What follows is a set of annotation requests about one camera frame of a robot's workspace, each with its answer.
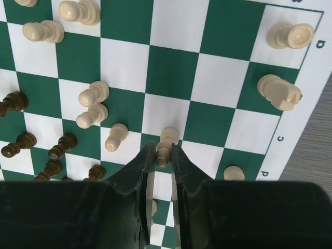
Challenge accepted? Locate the green white chess board mat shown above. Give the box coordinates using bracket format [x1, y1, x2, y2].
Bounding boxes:
[0, 0, 326, 249]

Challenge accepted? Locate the white chess rook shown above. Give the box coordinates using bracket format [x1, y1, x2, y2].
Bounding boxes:
[266, 22, 315, 49]

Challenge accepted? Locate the white chess knight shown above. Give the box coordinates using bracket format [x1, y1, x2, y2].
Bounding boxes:
[257, 74, 302, 111]

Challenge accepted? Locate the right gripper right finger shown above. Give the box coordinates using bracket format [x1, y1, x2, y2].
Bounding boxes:
[171, 144, 212, 248]

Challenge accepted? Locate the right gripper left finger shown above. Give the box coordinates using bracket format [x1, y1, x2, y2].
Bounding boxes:
[103, 142, 156, 245]

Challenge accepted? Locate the dark chess pawn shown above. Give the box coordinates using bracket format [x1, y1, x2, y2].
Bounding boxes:
[48, 133, 78, 160]

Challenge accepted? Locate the white chess pawn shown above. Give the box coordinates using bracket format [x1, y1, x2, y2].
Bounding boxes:
[105, 123, 129, 152]

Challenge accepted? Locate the white chess piece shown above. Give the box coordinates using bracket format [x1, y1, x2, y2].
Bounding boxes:
[155, 128, 179, 169]

